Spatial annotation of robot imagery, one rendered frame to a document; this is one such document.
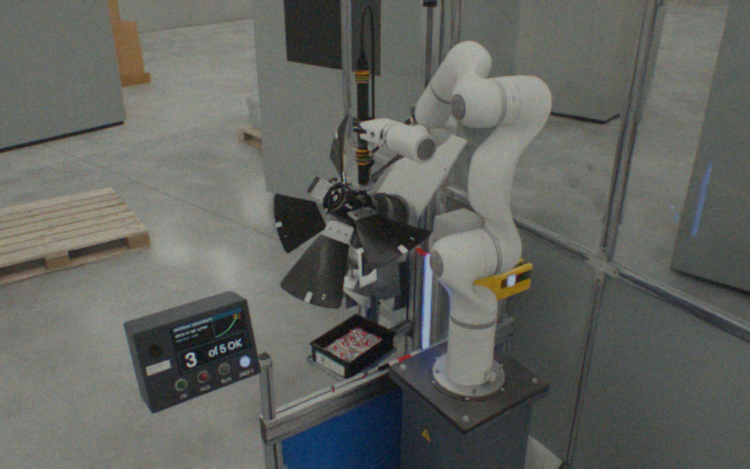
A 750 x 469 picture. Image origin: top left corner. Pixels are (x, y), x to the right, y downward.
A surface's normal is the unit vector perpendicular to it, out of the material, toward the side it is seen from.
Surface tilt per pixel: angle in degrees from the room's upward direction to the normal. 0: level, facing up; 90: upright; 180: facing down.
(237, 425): 0
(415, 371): 0
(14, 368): 0
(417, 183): 50
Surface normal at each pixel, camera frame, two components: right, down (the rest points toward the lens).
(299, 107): -0.63, 0.33
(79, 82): 0.77, 0.27
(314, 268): -0.11, -0.25
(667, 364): -0.84, 0.23
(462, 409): 0.00, -0.91
